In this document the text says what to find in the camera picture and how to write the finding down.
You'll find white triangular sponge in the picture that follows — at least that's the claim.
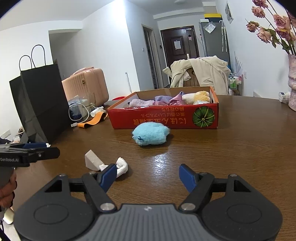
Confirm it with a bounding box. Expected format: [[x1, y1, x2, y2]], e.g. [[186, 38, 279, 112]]
[[85, 150, 107, 171]]

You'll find white sock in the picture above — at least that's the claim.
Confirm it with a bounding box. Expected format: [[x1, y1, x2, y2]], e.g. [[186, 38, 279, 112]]
[[99, 157, 129, 179]]

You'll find blue plush toy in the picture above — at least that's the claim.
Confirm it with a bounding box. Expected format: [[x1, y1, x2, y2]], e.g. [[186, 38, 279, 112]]
[[132, 122, 170, 146]]

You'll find pink satin pouch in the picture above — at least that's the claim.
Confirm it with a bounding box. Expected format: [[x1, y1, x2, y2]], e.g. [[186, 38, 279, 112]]
[[169, 91, 186, 105]]

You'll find white yellow plush toy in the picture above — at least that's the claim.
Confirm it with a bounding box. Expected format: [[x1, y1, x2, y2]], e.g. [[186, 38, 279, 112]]
[[182, 91, 211, 105]]

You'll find light purple towel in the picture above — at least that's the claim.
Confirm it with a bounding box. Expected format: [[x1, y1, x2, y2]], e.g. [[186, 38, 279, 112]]
[[129, 99, 155, 108]]

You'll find lavender fabric pouch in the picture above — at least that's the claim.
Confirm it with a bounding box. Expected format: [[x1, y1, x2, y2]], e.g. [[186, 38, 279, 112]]
[[154, 95, 172, 106]]

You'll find person's left hand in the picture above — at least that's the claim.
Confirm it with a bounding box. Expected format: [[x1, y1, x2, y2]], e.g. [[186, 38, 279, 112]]
[[1, 170, 18, 211]]

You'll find black paper bag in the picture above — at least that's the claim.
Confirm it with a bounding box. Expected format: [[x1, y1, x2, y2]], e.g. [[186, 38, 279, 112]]
[[10, 55, 70, 144]]

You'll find red cardboard box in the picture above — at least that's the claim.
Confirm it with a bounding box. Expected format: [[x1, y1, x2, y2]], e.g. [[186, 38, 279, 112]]
[[107, 87, 219, 129]]

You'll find pink suitcase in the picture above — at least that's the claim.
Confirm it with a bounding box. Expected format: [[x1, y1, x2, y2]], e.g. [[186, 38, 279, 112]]
[[62, 67, 109, 106]]

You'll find red bucket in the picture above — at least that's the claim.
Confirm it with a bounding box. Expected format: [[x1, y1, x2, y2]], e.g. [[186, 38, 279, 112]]
[[112, 96, 125, 101]]

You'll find wooden chair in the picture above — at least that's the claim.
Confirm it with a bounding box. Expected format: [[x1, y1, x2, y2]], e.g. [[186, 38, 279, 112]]
[[183, 68, 200, 87]]

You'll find white mop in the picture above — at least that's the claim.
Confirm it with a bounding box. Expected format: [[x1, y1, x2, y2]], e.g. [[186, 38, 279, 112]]
[[125, 72, 132, 93]]

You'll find beige coat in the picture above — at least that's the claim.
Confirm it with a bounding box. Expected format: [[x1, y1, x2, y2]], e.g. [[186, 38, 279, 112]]
[[163, 55, 231, 95]]

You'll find dark brown door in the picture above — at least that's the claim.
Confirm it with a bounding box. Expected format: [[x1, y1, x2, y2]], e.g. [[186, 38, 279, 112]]
[[161, 26, 200, 67]]

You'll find grey refrigerator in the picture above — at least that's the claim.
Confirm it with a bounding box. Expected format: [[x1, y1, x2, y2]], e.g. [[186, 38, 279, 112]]
[[199, 18, 231, 68]]

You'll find pink textured vase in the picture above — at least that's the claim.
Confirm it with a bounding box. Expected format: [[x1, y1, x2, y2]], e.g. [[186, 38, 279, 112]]
[[288, 55, 296, 111]]

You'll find yellow box on fridge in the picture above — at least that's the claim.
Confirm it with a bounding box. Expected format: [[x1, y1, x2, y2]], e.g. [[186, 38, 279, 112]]
[[204, 13, 222, 19]]

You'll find dried rose bouquet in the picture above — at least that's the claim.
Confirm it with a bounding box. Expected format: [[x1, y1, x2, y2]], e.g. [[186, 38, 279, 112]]
[[246, 1, 295, 55]]

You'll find clear bag with cables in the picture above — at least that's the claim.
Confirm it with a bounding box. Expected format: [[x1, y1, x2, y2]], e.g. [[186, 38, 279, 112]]
[[68, 94, 96, 124]]

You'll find orange black strap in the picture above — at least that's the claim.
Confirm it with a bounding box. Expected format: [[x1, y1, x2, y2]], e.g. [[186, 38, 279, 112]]
[[77, 112, 109, 129]]

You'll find wall picture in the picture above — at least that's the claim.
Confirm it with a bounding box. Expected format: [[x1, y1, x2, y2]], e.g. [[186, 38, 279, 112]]
[[225, 2, 233, 23]]

